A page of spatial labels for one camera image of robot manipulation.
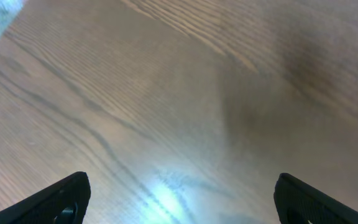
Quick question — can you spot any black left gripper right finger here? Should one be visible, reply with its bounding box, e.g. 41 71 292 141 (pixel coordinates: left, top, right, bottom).
273 173 358 224

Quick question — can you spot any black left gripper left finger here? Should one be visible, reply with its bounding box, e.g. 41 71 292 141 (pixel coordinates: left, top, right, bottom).
0 172 91 224

